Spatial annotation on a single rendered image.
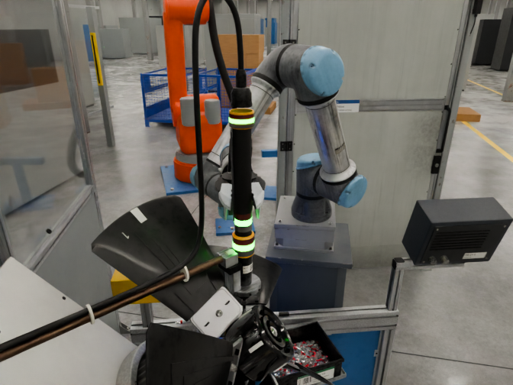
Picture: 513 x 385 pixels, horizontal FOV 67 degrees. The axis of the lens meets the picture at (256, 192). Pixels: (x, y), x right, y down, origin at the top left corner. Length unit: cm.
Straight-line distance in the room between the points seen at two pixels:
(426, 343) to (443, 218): 152
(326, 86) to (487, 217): 64
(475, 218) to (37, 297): 115
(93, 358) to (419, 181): 256
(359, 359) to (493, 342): 143
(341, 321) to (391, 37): 182
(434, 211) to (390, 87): 154
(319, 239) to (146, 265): 80
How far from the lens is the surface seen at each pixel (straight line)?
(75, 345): 83
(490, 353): 280
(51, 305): 84
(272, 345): 73
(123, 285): 124
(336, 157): 118
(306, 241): 142
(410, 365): 254
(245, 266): 78
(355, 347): 154
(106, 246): 74
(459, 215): 131
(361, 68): 262
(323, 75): 102
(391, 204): 299
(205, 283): 77
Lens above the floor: 176
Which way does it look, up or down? 23 degrees down
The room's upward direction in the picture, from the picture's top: straight up
